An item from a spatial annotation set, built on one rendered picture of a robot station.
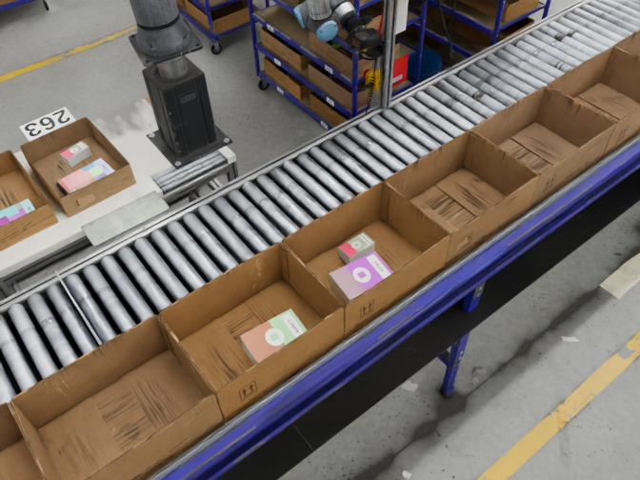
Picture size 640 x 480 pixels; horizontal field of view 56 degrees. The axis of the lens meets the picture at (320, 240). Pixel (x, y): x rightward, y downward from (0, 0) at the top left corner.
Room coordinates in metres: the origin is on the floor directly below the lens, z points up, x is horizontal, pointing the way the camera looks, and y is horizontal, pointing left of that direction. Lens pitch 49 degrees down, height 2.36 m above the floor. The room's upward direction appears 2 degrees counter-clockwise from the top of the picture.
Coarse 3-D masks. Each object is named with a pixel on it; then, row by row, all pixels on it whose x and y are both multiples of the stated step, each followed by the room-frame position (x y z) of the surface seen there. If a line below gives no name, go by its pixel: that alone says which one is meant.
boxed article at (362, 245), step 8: (352, 240) 1.23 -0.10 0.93; (360, 240) 1.23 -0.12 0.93; (368, 240) 1.23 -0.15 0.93; (344, 248) 1.20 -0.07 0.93; (352, 248) 1.20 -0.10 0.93; (360, 248) 1.20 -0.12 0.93; (368, 248) 1.20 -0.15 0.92; (344, 256) 1.18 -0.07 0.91; (352, 256) 1.17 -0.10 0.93; (360, 256) 1.19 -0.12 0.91
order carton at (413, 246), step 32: (384, 192) 1.35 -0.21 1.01; (320, 224) 1.22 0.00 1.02; (352, 224) 1.29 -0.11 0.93; (384, 224) 1.33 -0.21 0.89; (416, 224) 1.24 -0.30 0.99; (320, 256) 1.20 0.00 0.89; (384, 256) 1.19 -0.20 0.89; (416, 256) 1.19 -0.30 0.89; (384, 288) 0.98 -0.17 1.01; (416, 288) 1.07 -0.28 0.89; (352, 320) 0.92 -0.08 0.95
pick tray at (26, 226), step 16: (0, 160) 1.80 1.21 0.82; (16, 160) 1.79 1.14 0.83; (0, 176) 1.78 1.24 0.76; (16, 176) 1.78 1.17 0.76; (0, 192) 1.69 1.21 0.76; (16, 192) 1.69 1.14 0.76; (32, 192) 1.69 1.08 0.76; (0, 208) 1.62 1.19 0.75; (48, 208) 1.53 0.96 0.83; (16, 224) 1.46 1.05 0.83; (32, 224) 1.48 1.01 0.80; (48, 224) 1.51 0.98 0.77; (0, 240) 1.41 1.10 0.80; (16, 240) 1.44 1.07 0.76
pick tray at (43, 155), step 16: (64, 128) 1.96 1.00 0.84; (80, 128) 2.00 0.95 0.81; (96, 128) 1.94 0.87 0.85; (32, 144) 1.88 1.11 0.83; (48, 144) 1.91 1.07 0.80; (64, 144) 1.95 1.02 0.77; (96, 144) 1.96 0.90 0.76; (32, 160) 1.86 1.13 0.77; (48, 160) 1.87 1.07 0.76; (112, 160) 1.85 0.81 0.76; (48, 176) 1.77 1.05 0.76; (64, 176) 1.77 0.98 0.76; (112, 176) 1.67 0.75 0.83; (128, 176) 1.71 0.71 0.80; (80, 192) 1.60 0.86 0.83; (96, 192) 1.63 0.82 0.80; (112, 192) 1.66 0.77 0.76; (64, 208) 1.55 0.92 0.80; (80, 208) 1.58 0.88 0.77
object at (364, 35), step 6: (366, 30) 2.17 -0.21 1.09; (372, 30) 2.18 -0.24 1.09; (354, 36) 2.14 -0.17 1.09; (360, 36) 2.14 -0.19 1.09; (366, 36) 2.13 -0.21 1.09; (372, 36) 2.14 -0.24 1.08; (378, 36) 2.15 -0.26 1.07; (354, 42) 2.13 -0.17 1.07; (360, 42) 2.11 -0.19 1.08; (366, 42) 2.11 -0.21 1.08; (372, 42) 2.13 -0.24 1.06; (378, 42) 2.15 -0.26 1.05; (360, 48) 2.10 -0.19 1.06; (366, 48) 2.12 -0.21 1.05; (372, 48) 2.15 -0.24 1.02; (366, 54) 2.15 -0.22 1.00; (372, 54) 2.15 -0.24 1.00
